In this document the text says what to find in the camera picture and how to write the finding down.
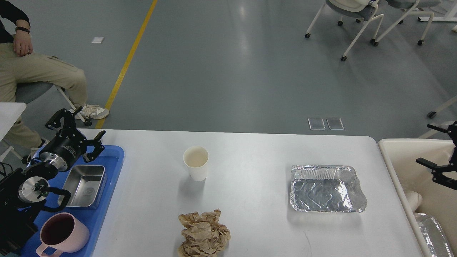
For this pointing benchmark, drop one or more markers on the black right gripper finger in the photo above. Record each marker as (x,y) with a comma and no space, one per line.
(451,130)
(438,171)

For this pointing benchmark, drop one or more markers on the grey chair at left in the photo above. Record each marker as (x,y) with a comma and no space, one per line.
(28,92)

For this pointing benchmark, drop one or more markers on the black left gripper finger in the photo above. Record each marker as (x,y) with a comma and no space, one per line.
(98,147)
(63,122)

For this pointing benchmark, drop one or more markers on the person in khaki trousers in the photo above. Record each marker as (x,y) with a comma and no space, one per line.
(20,64)

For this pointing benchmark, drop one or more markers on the pink plastic mug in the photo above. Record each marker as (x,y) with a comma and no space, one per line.
(62,233)

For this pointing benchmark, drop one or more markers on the right floor socket plate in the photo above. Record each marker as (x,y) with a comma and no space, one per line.
(335,123)

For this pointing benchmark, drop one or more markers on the beige plastic bin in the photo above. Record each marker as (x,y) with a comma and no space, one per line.
(400,157)

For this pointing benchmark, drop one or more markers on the white office chair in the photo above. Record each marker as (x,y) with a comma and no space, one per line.
(410,8)
(362,10)

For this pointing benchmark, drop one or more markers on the white side table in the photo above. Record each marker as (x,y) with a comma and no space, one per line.
(9,113)

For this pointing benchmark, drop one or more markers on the left floor socket plate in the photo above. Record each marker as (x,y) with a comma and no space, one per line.
(316,124)

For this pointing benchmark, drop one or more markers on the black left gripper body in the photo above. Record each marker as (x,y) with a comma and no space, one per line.
(63,151)

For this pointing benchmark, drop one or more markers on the foil tray inside bin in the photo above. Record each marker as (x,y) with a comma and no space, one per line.
(434,236)

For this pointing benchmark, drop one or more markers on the white paper cup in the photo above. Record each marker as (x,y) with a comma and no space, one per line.
(196,159)

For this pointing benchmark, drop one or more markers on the floor socket plate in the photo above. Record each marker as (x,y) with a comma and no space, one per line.
(316,124)
(335,123)

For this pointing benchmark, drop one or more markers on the aluminium foil tray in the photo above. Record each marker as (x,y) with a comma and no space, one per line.
(326,188)

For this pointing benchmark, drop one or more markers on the brown paper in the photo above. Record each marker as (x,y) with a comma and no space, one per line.
(203,235)

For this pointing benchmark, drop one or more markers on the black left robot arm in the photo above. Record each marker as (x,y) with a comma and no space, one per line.
(25,193)

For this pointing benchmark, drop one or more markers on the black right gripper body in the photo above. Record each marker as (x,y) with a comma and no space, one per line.
(450,174)

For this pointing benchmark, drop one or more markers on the stainless steel rectangular container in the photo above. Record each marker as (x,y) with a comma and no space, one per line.
(86,184)

